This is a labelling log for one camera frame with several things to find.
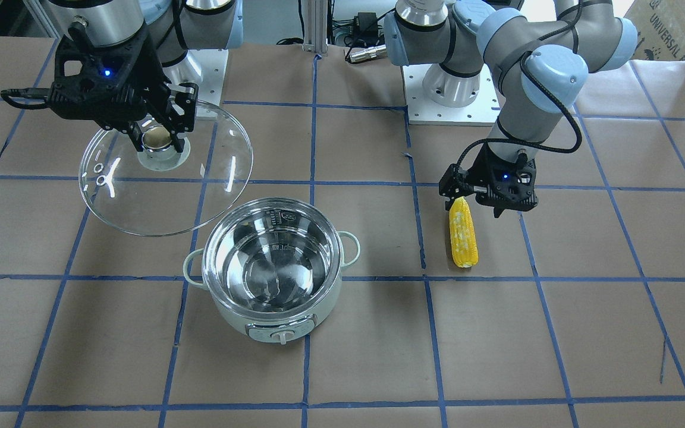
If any yellow corn cob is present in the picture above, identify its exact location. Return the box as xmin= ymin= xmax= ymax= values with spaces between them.
xmin=448 ymin=197 xmax=479 ymax=268

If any cardboard box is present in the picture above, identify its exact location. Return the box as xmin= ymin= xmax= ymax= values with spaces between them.
xmin=625 ymin=1 xmax=685 ymax=61

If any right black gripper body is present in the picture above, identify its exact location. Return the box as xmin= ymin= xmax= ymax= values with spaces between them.
xmin=47 ymin=27 xmax=171 ymax=129

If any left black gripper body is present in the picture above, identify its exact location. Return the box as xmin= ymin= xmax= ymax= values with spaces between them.
xmin=470 ymin=144 xmax=539 ymax=212

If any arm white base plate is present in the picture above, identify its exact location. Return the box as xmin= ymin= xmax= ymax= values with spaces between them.
xmin=164 ymin=49 xmax=229 ymax=106
xmin=401 ymin=64 xmax=501 ymax=127

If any pale green electric pot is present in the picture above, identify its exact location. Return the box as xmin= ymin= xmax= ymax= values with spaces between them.
xmin=183 ymin=197 xmax=361 ymax=344

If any glass pot lid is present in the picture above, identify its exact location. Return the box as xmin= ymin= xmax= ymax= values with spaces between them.
xmin=78 ymin=101 xmax=254 ymax=237

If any aluminium frame post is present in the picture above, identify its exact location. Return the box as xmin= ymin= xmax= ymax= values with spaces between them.
xmin=300 ymin=0 xmax=331 ymax=56

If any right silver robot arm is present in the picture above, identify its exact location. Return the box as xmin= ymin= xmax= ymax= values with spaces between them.
xmin=44 ymin=1 xmax=244 ymax=153

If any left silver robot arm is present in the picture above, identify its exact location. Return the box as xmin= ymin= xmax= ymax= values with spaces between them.
xmin=383 ymin=1 xmax=638 ymax=217

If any black power adapter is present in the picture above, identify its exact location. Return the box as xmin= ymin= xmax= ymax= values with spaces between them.
xmin=353 ymin=12 xmax=378 ymax=36

